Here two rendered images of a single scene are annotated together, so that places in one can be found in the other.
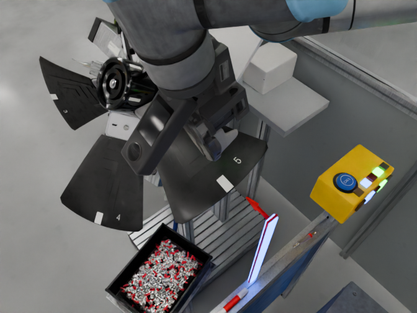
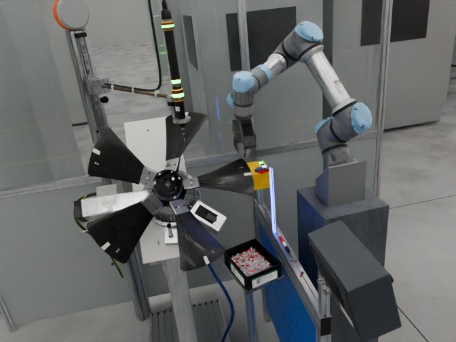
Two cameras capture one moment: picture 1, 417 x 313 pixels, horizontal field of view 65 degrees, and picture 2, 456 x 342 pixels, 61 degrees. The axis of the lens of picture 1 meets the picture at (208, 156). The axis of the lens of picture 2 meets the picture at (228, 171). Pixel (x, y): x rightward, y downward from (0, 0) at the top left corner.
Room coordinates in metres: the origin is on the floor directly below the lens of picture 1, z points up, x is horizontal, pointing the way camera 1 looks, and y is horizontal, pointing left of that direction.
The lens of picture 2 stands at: (-0.37, 1.30, 1.88)
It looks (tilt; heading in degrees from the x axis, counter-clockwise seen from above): 24 degrees down; 301
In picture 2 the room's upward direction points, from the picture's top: 6 degrees counter-clockwise
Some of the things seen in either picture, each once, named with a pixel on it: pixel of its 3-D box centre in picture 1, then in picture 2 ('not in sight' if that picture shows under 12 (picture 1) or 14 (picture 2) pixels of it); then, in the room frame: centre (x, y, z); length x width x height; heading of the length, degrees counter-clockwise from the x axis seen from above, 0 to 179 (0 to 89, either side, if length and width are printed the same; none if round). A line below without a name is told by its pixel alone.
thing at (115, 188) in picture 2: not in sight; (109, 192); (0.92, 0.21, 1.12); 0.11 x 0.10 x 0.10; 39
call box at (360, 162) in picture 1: (349, 184); (258, 176); (0.44, -0.34, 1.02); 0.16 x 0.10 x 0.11; 129
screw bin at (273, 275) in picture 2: (161, 277); (252, 263); (0.27, 0.12, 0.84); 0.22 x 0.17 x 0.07; 145
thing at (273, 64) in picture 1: (265, 64); not in sight; (1.04, -0.22, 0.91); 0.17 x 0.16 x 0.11; 129
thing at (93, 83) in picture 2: not in sight; (97, 85); (1.13, -0.06, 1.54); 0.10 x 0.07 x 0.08; 164
